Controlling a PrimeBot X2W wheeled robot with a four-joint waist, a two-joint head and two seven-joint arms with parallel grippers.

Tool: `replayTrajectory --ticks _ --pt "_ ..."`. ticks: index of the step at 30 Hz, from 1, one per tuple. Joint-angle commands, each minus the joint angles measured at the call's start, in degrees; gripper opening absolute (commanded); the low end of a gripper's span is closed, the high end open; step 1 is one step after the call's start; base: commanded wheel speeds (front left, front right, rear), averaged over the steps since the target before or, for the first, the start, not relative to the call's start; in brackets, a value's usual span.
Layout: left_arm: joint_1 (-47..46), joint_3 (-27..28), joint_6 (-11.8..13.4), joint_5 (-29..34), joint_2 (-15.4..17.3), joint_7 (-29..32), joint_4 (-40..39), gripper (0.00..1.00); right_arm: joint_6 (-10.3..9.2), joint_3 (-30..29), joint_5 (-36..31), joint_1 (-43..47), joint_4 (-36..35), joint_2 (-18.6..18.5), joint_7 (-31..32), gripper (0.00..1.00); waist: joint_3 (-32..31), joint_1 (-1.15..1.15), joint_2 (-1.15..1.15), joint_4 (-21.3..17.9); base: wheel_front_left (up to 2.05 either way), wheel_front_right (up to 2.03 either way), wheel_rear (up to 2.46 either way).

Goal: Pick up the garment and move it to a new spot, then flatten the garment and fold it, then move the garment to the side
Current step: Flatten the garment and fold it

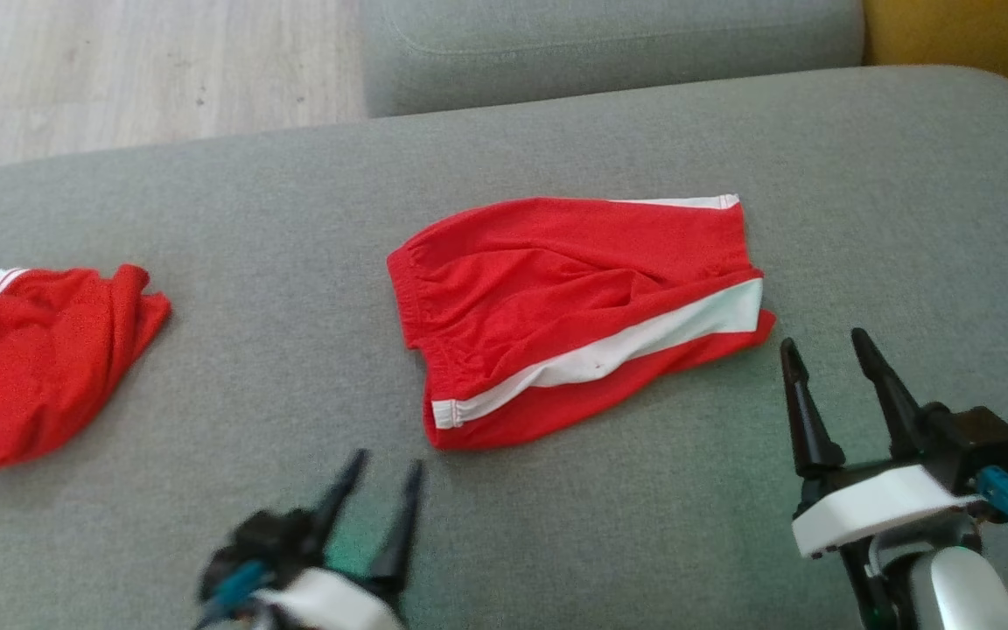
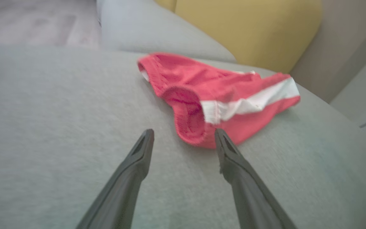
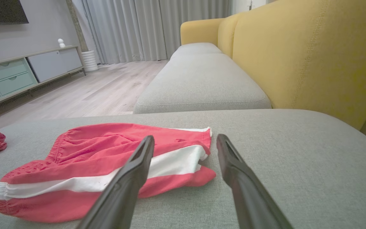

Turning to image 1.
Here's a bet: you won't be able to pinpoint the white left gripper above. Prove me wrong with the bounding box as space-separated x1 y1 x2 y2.
250 449 425 630

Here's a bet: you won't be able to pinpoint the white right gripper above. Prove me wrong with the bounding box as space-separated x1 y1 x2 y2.
780 328 986 630

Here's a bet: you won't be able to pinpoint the red shorts with white stripe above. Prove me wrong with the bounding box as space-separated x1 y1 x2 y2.
386 193 777 452

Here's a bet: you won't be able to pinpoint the red shirt with white sleeves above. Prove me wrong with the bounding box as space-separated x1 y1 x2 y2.
0 262 173 493

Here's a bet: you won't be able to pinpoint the large grey sofa ottoman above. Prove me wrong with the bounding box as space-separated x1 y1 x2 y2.
0 64 1008 630

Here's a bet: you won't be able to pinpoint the yellow sofa back cushion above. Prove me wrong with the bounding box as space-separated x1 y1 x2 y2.
861 0 1008 123

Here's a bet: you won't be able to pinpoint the left camera cable blue plug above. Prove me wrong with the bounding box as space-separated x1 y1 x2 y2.
196 560 276 630

